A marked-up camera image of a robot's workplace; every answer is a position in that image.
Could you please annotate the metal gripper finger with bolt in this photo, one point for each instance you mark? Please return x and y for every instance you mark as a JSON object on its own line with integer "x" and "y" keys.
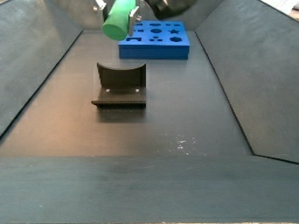
{"x": 100, "y": 9}

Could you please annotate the metal gripper finger with black pad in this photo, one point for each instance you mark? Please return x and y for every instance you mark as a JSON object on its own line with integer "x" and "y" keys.
{"x": 132, "y": 19}

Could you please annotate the green oval cylinder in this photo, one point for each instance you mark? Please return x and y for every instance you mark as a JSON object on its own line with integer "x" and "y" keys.
{"x": 115, "y": 26}

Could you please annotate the black curved fixture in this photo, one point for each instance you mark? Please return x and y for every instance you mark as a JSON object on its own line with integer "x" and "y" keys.
{"x": 121, "y": 86}

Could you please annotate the blue foam shape block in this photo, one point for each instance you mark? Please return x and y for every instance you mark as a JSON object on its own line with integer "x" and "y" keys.
{"x": 157, "y": 40}

